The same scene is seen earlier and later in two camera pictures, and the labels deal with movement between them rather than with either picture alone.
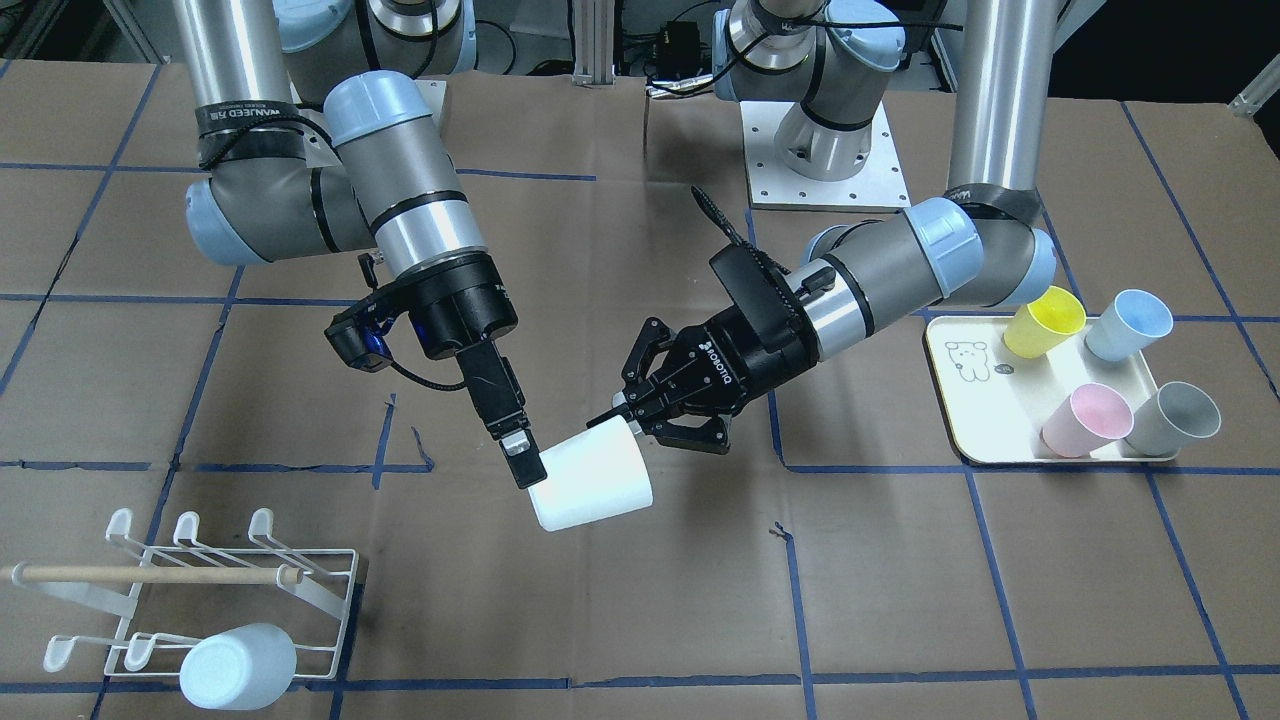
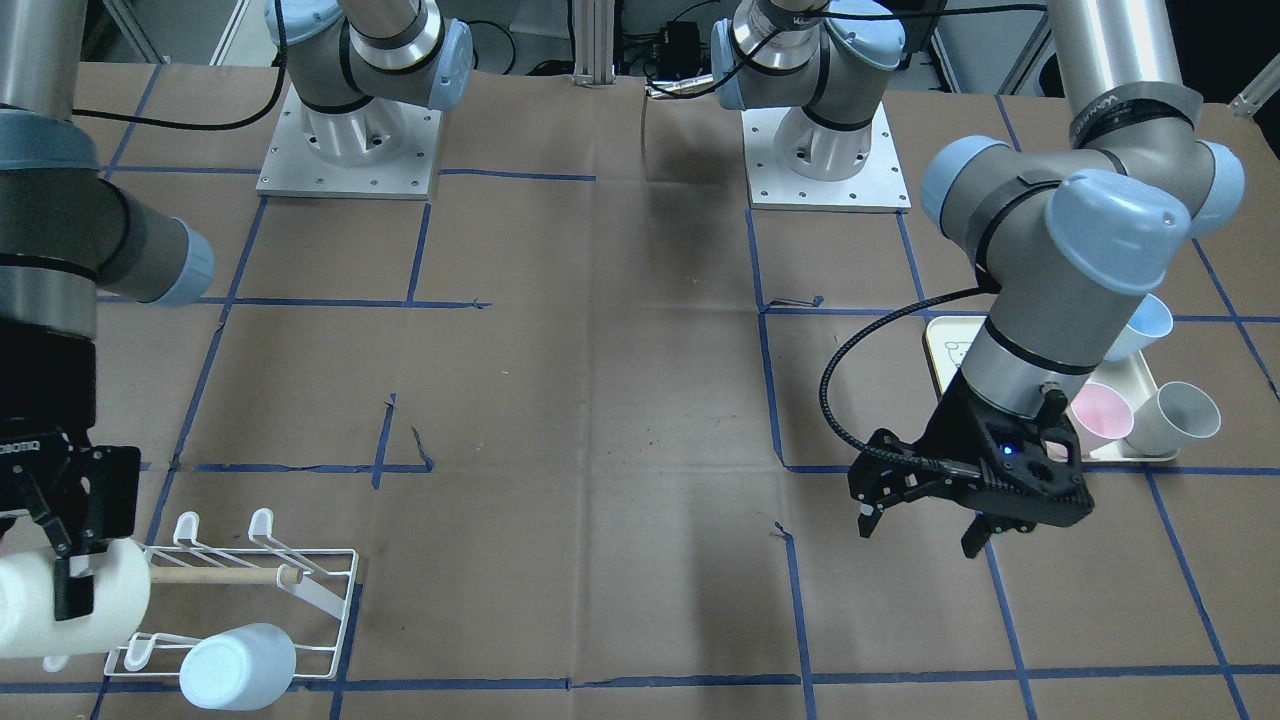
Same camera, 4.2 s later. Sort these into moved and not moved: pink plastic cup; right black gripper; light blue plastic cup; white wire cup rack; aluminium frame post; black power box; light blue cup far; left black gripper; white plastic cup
Moved: right black gripper; left black gripper; white plastic cup
Not moved: white wire cup rack; light blue plastic cup; aluminium frame post; black power box; light blue cup far; pink plastic cup
